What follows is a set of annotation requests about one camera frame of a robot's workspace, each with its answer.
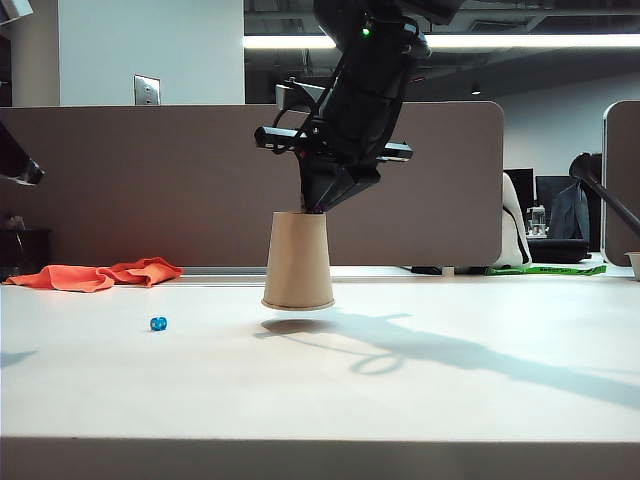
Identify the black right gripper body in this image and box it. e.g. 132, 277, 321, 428
253, 117, 415, 174

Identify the black zip pouch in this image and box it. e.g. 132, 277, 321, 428
527, 238, 592, 265

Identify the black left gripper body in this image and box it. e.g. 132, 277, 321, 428
0, 119, 46, 187

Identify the grey jacket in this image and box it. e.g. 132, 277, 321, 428
548, 182, 591, 241

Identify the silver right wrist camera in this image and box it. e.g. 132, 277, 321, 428
275, 81, 331, 114

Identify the black computer monitor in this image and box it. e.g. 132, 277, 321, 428
504, 168, 535, 207
535, 175, 576, 211

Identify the large brown partition panel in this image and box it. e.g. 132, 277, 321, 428
0, 101, 505, 269

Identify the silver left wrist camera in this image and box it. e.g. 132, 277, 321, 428
0, 0, 33, 22

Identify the silver wall plate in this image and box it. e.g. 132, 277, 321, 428
133, 74, 162, 106

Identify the brown paper cup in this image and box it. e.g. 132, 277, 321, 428
260, 210, 336, 312

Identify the orange cloth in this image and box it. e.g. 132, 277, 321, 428
3, 256, 184, 294

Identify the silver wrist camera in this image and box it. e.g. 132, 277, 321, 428
0, 0, 33, 22
275, 81, 331, 114

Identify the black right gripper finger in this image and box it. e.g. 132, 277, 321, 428
314, 168, 383, 213
298, 158, 347, 214

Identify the black slanted pole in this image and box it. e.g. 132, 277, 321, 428
569, 152, 640, 229

